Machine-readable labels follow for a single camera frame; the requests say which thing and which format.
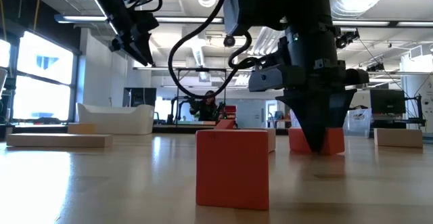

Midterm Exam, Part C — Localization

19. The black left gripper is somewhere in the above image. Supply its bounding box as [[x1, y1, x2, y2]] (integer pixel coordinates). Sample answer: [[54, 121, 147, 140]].
[[93, 0, 160, 67]]

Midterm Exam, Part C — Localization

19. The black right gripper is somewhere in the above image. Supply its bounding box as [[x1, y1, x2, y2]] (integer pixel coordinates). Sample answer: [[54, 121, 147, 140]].
[[275, 59, 371, 153]]

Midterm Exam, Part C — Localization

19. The long red wooden block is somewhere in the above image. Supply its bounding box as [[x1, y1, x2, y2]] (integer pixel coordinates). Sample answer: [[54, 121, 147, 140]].
[[288, 127, 346, 156]]

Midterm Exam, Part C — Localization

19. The long orange wooden block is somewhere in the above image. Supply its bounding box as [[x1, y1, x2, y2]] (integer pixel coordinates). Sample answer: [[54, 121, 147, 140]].
[[268, 128, 277, 153]]

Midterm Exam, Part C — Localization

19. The orange wooden cube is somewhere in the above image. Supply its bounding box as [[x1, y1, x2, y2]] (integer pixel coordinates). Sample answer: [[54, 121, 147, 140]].
[[67, 122, 97, 135]]

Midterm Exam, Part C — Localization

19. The red wooden cube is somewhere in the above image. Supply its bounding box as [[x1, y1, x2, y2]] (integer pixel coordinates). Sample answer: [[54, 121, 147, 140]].
[[196, 129, 271, 211]]

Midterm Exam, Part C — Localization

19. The long natural wooden block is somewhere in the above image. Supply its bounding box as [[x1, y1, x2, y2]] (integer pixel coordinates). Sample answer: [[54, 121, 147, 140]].
[[6, 133, 114, 148]]

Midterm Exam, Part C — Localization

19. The clear plastic bin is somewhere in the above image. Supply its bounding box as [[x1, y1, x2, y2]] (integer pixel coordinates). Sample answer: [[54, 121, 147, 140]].
[[290, 108, 371, 138]]

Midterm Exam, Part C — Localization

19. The long ceiling light strip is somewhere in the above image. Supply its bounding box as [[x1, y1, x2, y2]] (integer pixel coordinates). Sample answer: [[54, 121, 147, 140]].
[[55, 14, 225, 24], [332, 20, 433, 28]]

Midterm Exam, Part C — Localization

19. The white opaque plastic bin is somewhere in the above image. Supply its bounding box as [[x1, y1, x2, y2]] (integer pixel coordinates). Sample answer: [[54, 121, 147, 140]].
[[76, 102, 156, 135]]

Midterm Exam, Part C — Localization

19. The black monitor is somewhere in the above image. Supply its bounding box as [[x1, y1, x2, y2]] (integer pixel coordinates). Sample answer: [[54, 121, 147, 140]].
[[369, 88, 407, 115]]

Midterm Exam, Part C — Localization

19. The person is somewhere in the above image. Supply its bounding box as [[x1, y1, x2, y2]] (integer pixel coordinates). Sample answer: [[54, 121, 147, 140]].
[[188, 90, 219, 122]]

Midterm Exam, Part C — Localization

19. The large bright window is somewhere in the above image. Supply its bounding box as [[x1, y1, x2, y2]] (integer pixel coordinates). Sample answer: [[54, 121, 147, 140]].
[[0, 30, 75, 122]]

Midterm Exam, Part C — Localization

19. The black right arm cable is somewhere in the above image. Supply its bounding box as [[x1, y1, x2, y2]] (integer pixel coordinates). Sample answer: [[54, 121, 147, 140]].
[[167, 0, 258, 99]]

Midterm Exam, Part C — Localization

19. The black metal rig frame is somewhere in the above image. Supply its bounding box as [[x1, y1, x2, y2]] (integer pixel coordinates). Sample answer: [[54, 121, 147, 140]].
[[175, 67, 228, 125]]

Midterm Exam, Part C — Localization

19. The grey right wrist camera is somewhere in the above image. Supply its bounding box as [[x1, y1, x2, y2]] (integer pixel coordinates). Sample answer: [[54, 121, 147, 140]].
[[248, 64, 284, 93]]

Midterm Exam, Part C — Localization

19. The black ceiling camera mount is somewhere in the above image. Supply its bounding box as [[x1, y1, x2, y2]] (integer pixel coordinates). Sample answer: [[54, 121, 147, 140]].
[[335, 30, 361, 50]]

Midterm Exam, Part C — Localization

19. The black aluminium table frame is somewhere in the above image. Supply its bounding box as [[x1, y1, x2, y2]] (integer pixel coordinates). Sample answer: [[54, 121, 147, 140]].
[[0, 122, 433, 141]]

